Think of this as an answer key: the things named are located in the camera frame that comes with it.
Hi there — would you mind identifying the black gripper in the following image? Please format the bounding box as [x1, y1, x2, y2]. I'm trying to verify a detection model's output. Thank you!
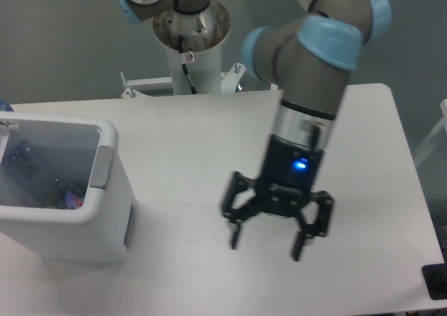
[220, 134, 335, 261]

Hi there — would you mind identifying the clear plastic water bottle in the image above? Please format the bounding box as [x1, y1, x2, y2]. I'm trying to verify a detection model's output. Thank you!
[1, 140, 85, 210]

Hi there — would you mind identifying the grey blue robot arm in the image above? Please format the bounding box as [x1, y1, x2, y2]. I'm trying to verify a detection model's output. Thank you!
[117, 0, 392, 260]

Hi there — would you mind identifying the white plastic trash can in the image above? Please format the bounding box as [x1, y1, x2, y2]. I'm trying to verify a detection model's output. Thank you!
[1, 111, 136, 263]

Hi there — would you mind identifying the black clamp at table edge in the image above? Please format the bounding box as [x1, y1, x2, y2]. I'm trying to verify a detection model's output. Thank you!
[422, 263, 446, 301]

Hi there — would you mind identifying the blue object at left edge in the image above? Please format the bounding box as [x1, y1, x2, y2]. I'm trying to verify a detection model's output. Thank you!
[0, 99, 14, 112]

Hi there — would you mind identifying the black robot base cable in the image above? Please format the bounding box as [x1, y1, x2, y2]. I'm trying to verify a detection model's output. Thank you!
[177, 34, 200, 96]

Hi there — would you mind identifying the white frame at right edge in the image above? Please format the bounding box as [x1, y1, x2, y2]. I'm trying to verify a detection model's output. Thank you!
[413, 99, 446, 168]

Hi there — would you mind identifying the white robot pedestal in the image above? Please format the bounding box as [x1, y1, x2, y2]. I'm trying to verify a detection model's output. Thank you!
[119, 0, 280, 99]

